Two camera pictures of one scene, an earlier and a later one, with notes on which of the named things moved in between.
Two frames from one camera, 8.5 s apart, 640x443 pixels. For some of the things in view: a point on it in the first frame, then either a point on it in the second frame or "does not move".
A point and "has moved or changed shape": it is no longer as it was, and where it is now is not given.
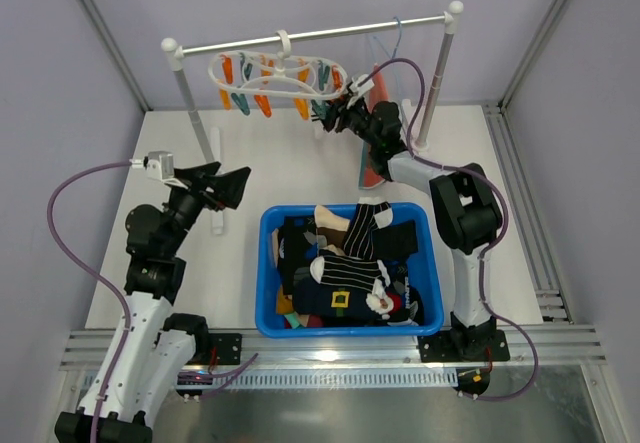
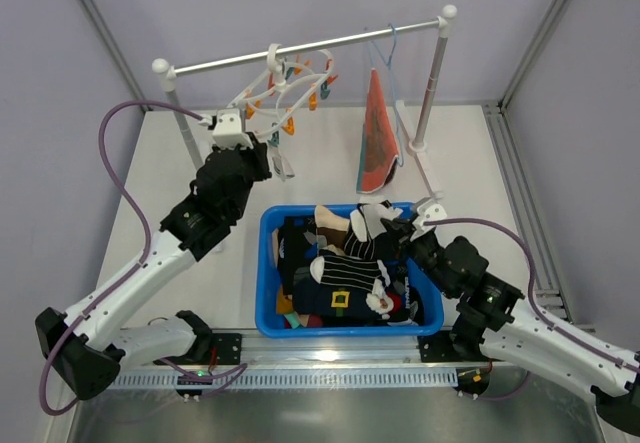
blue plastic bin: (433, 292) does not move
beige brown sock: (331, 226) does not move
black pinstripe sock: (350, 272) does not move
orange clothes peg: (303, 108) -> (290, 126)
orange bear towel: (370, 176) does not move
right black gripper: (343, 114) -> (400, 230)
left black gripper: (206, 188) -> (261, 160)
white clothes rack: (454, 12) -> (418, 140)
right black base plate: (464, 345) does not move
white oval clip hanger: (278, 72) has moved or changed shape
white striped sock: (317, 126) -> (279, 164)
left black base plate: (228, 347) does not move
